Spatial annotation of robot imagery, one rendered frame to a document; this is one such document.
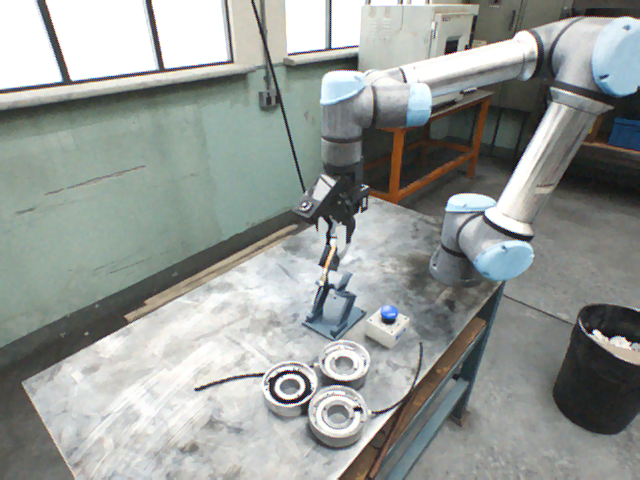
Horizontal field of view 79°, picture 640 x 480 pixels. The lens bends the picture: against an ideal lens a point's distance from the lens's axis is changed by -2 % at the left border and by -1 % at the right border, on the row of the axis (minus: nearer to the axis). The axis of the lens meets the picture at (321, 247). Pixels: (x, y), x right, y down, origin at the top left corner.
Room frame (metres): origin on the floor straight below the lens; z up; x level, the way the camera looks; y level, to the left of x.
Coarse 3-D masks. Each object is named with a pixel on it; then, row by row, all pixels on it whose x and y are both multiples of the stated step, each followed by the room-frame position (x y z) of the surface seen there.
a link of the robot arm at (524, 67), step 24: (552, 24) 0.90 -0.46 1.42; (480, 48) 0.89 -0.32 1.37; (504, 48) 0.88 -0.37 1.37; (528, 48) 0.87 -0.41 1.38; (384, 72) 0.86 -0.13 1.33; (408, 72) 0.85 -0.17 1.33; (432, 72) 0.85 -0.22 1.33; (456, 72) 0.85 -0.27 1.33; (480, 72) 0.86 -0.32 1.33; (504, 72) 0.87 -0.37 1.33; (528, 72) 0.87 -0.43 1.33; (432, 96) 0.86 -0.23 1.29
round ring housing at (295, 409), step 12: (312, 372) 0.52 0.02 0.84; (264, 384) 0.50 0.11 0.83; (276, 384) 0.50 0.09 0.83; (288, 384) 0.51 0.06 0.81; (300, 384) 0.50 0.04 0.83; (312, 384) 0.50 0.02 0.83; (264, 396) 0.47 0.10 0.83; (288, 396) 0.47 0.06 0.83; (312, 396) 0.46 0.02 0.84; (276, 408) 0.45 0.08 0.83; (288, 408) 0.44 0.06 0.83; (300, 408) 0.45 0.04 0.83
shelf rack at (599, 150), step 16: (576, 0) 3.40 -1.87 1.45; (592, 0) 3.33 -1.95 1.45; (608, 0) 3.27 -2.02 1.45; (624, 0) 3.21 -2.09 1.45; (560, 16) 3.45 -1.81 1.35; (544, 80) 3.43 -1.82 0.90; (544, 96) 3.44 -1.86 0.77; (528, 144) 3.42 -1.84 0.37; (592, 144) 3.17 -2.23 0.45; (608, 160) 3.02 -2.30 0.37; (624, 160) 2.96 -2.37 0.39
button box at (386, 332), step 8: (376, 312) 0.69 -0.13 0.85; (368, 320) 0.66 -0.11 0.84; (376, 320) 0.66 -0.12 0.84; (384, 320) 0.66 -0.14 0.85; (392, 320) 0.66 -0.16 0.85; (400, 320) 0.66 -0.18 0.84; (408, 320) 0.66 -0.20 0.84; (368, 328) 0.66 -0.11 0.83; (376, 328) 0.64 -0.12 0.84; (384, 328) 0.64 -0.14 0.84; (392, 328) 0.64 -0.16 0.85; (400, 328) 0.64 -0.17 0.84; (368, 336) 0.65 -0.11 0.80; (376, 336) 0.64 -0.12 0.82; (384, 336) 0.63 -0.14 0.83; (392, 336) 0.61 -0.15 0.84; (400, 336) 0.64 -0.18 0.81; (384, 344) 0.63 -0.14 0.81; (392, 344) 0.62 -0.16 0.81
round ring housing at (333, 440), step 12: (324, 396) 0.47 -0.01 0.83; (348, 396) 0.47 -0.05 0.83; (360, 396) 0.46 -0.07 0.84; (312, 408) 0.45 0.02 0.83; (324, 408) 0.45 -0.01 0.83; (336, 408) 0.46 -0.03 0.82; (348, 408) 0.45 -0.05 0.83; (312, 420) 0.41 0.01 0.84; (324, 420) 0.42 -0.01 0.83; (348, 420) 0.42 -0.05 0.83; (324, 432) 0.39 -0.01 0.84; (360, 432) 0.40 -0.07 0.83; (336, 444) 0.38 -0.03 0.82; (348, 444) 0.39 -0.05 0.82
